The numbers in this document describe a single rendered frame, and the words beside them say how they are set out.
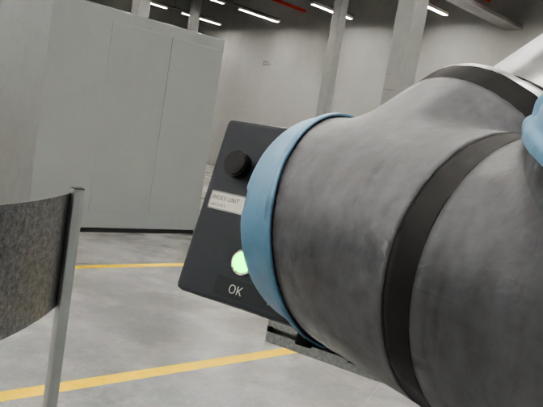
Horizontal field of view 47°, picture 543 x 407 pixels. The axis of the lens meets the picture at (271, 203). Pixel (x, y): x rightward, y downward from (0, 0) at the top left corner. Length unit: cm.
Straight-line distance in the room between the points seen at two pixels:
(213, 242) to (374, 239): 43
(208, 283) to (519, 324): 48
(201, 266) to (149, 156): 618
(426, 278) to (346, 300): 4
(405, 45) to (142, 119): 289
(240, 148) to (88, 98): 579
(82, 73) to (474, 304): 625
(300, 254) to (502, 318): 10
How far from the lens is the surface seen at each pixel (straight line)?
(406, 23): 703
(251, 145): 65
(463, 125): 28
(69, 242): 224
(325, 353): 65
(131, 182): 674
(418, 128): 27
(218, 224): 64
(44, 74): 625
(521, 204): 20
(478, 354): 20
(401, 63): 694
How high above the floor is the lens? 124
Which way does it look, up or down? 6 degrees down
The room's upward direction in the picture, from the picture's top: 9 degrees clockwise
